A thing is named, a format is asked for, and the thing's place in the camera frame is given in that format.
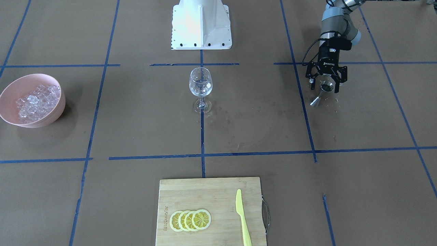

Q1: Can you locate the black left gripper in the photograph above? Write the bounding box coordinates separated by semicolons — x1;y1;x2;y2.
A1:
305;38;352;94

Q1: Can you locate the steel cocktail jigger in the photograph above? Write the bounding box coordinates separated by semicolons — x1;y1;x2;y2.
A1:
310;80;335;107

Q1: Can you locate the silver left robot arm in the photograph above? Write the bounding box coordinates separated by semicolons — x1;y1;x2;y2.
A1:
302;0;365;93

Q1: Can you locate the clear wine glass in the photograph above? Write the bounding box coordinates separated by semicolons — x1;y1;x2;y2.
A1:
189;67;213;113

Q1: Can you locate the clear ice cubes pile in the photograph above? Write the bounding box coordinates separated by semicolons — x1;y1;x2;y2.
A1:
15;84;61;124

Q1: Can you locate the bamboo cutting board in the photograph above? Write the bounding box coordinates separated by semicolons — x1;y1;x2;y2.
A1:
155;177;267;246

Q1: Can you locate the yellow plastic knife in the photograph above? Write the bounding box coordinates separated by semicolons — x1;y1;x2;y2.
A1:
235;189;252;246

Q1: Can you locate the lemon slice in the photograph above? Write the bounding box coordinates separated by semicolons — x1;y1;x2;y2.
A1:
170;210;183;232
184;211;198;232
192;209;212;230
178;210;191;231

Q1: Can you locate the pink bowl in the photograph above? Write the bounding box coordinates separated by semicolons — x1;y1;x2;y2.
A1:
0;73;66;128

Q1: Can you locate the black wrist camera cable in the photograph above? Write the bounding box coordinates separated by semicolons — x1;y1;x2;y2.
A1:
302;38;322;65

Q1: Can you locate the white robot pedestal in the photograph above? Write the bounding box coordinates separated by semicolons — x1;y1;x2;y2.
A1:
171;0;232;50

